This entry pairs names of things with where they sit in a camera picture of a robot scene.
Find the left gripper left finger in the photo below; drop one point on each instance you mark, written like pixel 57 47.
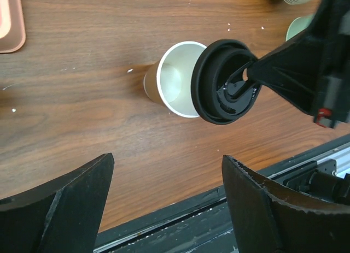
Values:
pixel 61 215

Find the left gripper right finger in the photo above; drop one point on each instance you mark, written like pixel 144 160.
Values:
pixel 306 213

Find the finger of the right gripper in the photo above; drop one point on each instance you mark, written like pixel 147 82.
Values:
pixel 291 70

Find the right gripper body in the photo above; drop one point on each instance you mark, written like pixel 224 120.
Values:
pixel 331 24

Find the black coffee cup lid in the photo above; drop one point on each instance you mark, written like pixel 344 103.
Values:
pixel 219 93

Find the brown paper coffee cup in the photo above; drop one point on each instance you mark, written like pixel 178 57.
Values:
pixel 168 81

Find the green straw holder cup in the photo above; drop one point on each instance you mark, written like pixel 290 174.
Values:
pixel 298 25

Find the pink rectangular tray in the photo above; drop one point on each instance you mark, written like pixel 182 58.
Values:
pixel 13 34

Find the aluminium rail frame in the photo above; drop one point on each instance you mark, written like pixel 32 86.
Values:
pixel 320 154

